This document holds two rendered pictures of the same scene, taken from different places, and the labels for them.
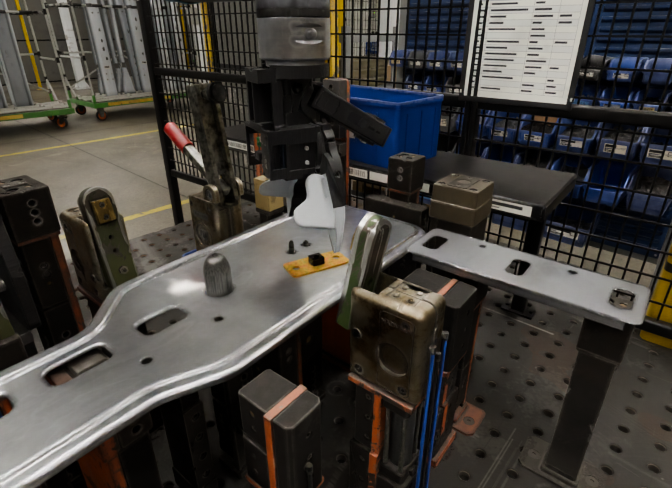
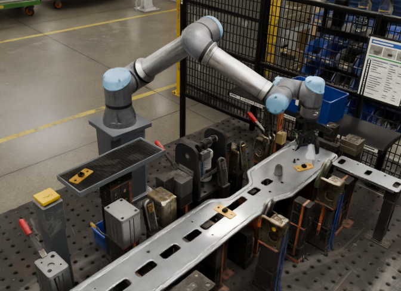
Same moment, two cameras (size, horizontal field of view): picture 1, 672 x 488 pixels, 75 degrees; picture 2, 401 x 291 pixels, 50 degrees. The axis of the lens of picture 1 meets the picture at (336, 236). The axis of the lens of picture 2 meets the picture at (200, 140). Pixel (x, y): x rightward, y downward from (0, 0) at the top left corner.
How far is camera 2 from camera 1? 1.31 m
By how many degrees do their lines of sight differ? 6
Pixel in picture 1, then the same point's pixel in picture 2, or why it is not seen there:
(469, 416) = (348, 222)
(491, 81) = (369, 90)
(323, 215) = (312, 155)
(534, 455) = (369, 235)
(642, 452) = not seen: outside the picture
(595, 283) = (390, 179)
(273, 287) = (293, 174)
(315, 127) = (313, 133)
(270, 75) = (304, 121)
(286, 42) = (310, 114)
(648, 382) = not seen: outside the picture
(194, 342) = (279, 188)
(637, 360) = not seen: outside the picture
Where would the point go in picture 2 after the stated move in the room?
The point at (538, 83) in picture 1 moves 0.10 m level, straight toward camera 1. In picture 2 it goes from (388, 96) to (385, 104)
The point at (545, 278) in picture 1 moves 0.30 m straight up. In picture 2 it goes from (375, 177) to (394, 112)
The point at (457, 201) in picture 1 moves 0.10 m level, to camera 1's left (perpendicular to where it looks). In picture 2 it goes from (350, 146) to (327, 145)
